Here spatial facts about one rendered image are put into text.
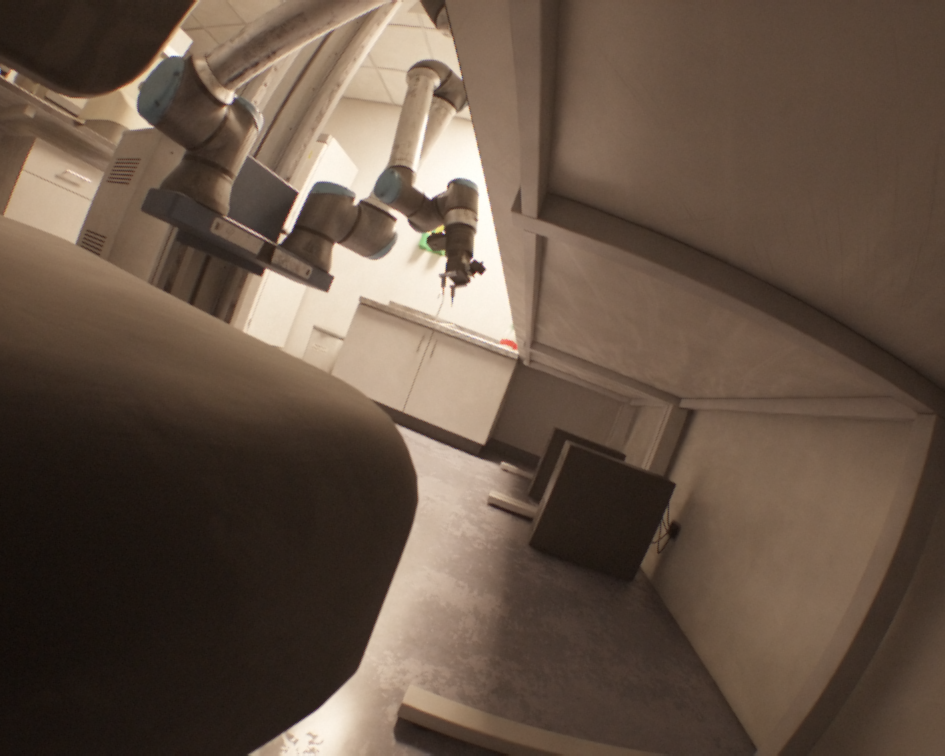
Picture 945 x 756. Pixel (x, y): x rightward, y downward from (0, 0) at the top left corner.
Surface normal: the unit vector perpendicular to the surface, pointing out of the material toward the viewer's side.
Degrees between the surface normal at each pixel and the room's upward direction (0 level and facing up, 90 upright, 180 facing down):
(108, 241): 90
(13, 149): 90
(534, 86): 180
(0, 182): 90
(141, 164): 90
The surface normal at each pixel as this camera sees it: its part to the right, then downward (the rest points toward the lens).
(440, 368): -0.12, -0.04
